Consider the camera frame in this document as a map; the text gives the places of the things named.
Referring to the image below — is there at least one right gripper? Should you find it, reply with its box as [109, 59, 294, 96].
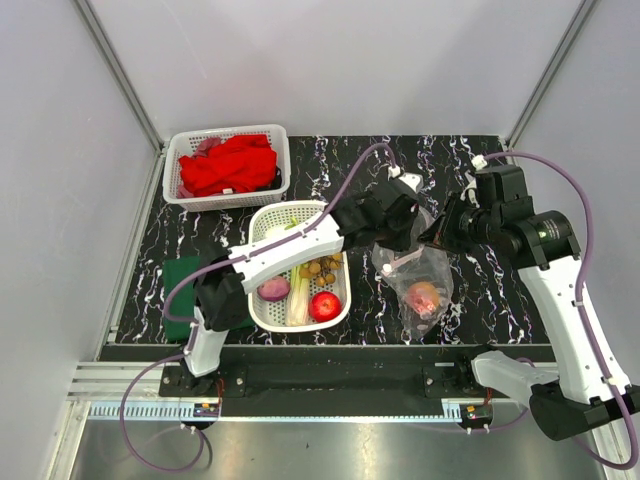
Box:
[417, 190, 500, 254]

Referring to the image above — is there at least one clear zip top bag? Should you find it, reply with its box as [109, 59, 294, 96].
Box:
[372, 208, 454, 340]

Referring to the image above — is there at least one orange fake fruit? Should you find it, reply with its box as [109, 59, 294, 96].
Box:
[404, 281, 441, 319]

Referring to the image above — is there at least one red fake apple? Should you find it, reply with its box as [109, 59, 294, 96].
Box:
[308, 291, 342, 323]

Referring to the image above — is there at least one beige fake garlic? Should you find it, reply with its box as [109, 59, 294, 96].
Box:
[284, 217, 311, 327]

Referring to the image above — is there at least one purple fake onion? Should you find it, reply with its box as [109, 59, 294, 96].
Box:
[257, 276, 291, 302]

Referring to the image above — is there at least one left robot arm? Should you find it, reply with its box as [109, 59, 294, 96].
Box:
[180, 174, 422, 396]

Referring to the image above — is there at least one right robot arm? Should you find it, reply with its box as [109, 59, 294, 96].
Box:
[419, 165, 639, 441]

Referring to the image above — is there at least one large white perforated basket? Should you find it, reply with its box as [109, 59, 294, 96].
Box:
[238, 200, 351, 334]

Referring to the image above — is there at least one red cloth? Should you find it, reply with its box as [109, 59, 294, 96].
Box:
[178, 134, 279, 198]

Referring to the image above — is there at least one grey pink cloth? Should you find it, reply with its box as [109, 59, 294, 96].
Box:
[192, 137, 222, 158]

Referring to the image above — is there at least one small white basket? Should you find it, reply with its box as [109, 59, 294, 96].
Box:
[163, 124, 291, 212]

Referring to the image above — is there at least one green cloth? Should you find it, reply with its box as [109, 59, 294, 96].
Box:
[162, 255, 256, 344]

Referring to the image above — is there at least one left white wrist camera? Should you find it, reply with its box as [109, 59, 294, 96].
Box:
[387, 166, 424, 193]

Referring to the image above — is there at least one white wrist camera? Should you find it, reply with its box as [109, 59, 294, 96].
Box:
[461, 155, 488, 207]
[387, 166, 424, 193]

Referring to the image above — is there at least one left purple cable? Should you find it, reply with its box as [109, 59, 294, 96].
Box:
[119, 143, 401, 474]

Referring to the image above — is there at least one purple cable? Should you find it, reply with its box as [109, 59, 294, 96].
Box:
[482, 152, 640, 469]
[119, 143, 401, 474]

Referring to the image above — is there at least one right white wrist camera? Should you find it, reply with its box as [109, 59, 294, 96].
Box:
[461, 155, 488, 207]

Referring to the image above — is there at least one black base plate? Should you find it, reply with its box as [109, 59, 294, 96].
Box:
[159, 346, 488, 420]

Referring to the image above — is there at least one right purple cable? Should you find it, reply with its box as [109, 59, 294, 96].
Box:
[482, 152, 640, 469]

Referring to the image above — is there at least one right aluminium frame post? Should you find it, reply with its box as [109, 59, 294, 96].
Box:
[504, 0, 601, 147]

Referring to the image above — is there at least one aluminium frame post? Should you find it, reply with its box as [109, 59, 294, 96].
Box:
[504, 0, 601, 147]
[71, 0, 165, 152]

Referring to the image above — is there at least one left aluminium frame post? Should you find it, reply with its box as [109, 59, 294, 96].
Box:
[71, 0, 165, 152]

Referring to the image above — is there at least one white cable duct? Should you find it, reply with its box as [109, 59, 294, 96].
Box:
[87, 399, 464, 424]

